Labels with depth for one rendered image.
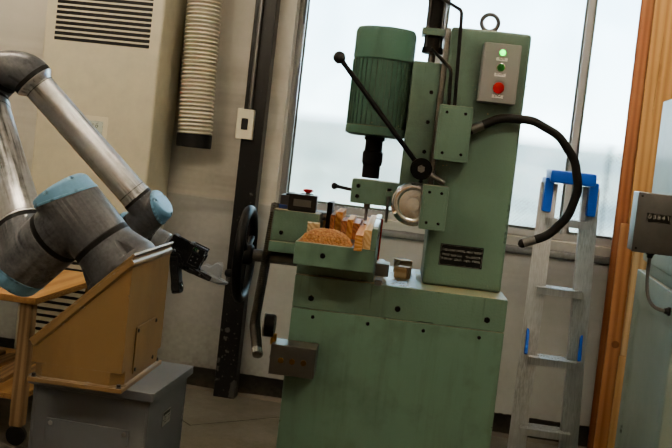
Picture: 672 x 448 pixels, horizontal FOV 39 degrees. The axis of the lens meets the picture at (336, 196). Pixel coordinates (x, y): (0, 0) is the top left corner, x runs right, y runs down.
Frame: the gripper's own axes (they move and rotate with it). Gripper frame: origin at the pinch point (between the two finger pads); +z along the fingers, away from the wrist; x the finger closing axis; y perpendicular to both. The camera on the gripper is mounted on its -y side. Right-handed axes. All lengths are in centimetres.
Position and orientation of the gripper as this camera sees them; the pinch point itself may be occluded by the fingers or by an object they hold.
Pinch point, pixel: (222, 284)
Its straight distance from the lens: 289.9
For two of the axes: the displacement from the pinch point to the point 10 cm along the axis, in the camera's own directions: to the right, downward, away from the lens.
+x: 0.7, -0.4, 10.0
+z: 8.9, 4.5, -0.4
